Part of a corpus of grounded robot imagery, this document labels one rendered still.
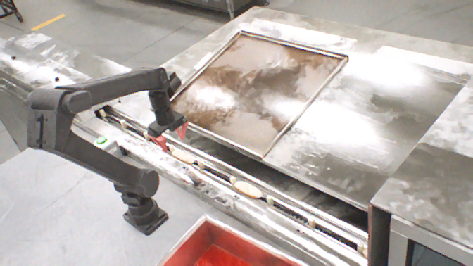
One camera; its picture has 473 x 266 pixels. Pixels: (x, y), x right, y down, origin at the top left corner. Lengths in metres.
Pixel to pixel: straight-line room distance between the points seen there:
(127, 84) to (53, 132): 0.27
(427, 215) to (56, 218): 1.15
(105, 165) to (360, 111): 0.76
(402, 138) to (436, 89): 0.22
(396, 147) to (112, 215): 0.85
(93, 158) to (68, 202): 0.47
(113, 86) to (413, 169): 0.73
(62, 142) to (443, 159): 0.71
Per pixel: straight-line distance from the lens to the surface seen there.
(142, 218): 1.31
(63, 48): 2.60
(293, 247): 1.16
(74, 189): 1.58
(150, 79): 1.25
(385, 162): 1.28
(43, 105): 1.00
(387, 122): 1.37
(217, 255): 1.21
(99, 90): 1.09
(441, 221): 0.63
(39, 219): 1.55
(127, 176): 1.20
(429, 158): 0.71
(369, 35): 2.07
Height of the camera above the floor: 1.78
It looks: 38 degrees down
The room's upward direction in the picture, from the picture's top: 12 degrees counter-clockwise
